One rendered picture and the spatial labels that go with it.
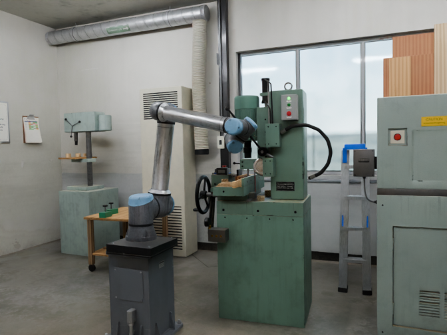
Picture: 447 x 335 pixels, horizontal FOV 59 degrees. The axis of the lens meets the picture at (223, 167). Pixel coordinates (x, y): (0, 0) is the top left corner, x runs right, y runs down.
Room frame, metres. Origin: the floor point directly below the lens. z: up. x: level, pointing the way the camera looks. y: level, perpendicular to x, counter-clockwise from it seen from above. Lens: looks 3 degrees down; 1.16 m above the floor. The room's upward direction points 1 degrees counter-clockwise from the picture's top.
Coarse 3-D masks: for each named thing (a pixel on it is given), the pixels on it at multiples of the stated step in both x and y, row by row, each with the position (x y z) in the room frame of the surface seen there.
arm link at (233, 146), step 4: (228, 136) 2.32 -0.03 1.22; (232, 136) 2.28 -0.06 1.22; (228, 140) 2.29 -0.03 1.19; (232, 140) 2.26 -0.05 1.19; (236, 140) 2.26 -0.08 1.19; (240, 140) 2.26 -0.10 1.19; (228, 144) 2.27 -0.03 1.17; (232, 144) 2.26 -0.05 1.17; (236, 144) 2.26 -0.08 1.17; (240, 144) 2.26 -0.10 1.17; (228, 148) 2.27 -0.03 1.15; (232, 148) 2.27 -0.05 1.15; (236, 148) 2.28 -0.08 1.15; (240, 148) 2.28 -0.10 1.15; (232, 152) 2.29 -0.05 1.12; (236, 152) 2.29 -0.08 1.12
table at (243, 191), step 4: (252, 184) 2.70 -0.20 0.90; (256, 184) 2.81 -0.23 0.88; (260, 184) 2.93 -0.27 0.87; (212, 188) 2.78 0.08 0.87; (216, 188) 2.55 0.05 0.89; (220, 188) 2.54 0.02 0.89; (224, 188) 2.53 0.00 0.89; (228, 188) 2.53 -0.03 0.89; (232, 188) 2.52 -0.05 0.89; (236, 188) 2.51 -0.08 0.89; (240, 188) 2.50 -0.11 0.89; (244, 188) 2.51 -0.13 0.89; (248, 188) 2.60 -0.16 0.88; (252, 188) 2.70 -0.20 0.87; (256, 188) 2.81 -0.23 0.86; (260, 188) 2.93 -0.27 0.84; (216, 192) 2.55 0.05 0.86; (220, 192) 2.54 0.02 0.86; (224, 192) 2.53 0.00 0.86; (228, 192) 2.53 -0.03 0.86; (232, 192) 2.52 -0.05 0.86; (236, 192) 2.51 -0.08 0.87; (240, 192) 2.50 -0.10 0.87; (244, 192) 2.51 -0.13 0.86; (248, 192) 2.60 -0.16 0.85
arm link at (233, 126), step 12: (156, 108) 2.34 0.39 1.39; (168, 108) 2.33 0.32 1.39; (180, 108) 2.32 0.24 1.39; (168, 120) 2.37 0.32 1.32; (180, 120) 2.29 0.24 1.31; (192, 120) 2.25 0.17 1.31; (204, 120) 2.21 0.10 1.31; (216, 120) 2.18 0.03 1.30; (228, 120) 2.12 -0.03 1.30; (240, 120) 2.13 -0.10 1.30; (228, 132) 2.12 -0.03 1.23; (240, 132) 2.13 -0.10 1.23
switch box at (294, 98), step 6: (282, 96) 2.52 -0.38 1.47; (288, 96) 2.51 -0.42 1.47; (294, 96) 2.50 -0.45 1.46; (282, 102) 2.52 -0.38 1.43; (288, 102) 2.51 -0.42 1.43; (294, 102) 2.50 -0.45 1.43; (282, 108) 2.52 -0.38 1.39; (288, 108) 2.51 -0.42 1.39; (294, 108) 2.50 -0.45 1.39; (282, 114) 2.52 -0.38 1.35; (294, 114) 2.50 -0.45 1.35
